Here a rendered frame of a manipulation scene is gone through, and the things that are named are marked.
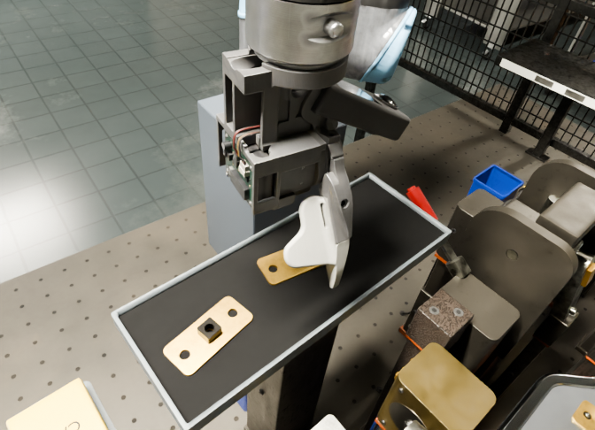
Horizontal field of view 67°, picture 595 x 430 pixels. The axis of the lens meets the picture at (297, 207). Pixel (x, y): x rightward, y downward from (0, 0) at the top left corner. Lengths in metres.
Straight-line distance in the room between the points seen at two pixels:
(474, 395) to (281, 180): 0.33
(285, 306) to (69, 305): 0.69
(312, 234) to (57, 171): 2.28
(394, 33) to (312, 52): 0.40
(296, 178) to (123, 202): 1.99
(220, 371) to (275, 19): 0.30
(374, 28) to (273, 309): 0.42
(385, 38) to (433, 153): 0.89
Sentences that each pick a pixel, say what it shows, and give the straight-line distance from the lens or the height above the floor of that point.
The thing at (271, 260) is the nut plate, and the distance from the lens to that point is 0.50.
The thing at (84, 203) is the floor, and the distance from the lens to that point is 2.37.
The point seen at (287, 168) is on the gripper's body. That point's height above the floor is 1.34.
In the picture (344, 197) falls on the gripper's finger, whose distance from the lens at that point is 0.36.
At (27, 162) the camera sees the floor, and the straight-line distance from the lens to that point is 2.71.
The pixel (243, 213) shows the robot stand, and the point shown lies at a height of 0.94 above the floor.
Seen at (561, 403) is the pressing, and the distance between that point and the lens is 0.71.
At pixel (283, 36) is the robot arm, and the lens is 0.29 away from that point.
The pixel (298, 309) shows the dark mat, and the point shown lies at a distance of 0.47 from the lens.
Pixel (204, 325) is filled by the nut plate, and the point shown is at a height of 1.17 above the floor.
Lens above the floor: 1.55
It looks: 44 degrees down
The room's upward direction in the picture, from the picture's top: 7 degrees clockwise
